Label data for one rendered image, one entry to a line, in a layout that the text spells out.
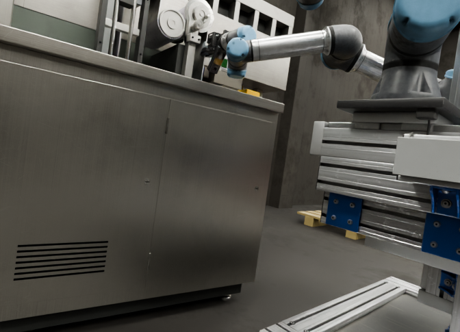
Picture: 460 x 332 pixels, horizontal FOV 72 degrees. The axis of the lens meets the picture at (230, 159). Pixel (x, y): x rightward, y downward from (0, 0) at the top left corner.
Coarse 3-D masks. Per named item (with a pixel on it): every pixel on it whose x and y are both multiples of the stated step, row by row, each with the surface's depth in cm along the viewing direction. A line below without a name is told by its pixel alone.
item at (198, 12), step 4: (196, 8) 139; (200, 8) 140; (204, 8) 141; (192, 12) 140; (196, 12) 139; (200, 12) 140; (204, 12) 142; (208, 12) 143; (196, 16) 140; (200, 16) 141; (204, 20) 142
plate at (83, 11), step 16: (16, 0) 131; (32, 0) 134; (48, 0) 137; (64, 0) 141; (80, 0) 144; (96, 0) 148; (176, 0) 170; (64, 16) 142; (80, 16) 145; (96, 16) 149; (128, 16) 157; (160, 48) 168; (208, 64) 185; (256, 64) 205; (272, 64) 213; (288, 64) 221; (256, 80) 206; (272, 80) 214
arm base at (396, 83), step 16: (384, 64) 76; (400, 64) 71; (416, 64) 70; (432, 64) 70; (384, 80) 74; (400, 80) 70; (416, 80) 69; (432, 80) 70; (384, 96) 72; (400, 96) 69; (416, 96) 68; (432, 96) 68
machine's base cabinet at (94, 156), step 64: (0, 64) 83; (64, 64) 92; (0, 128) 84; (64, 128) 93; (128, 128) 104; (192, 128) 117; (256, 128) 134; (0, 192) 86; (64, 192) 95; (128, 192) 106; (192, 192) 120; (256, 192) 137; (0, 256) 87; (64, 256) 96; (128, 256) 108; (192, 256) 122; (256, 256) 141; (0, 320) 89; (64, 320) 102
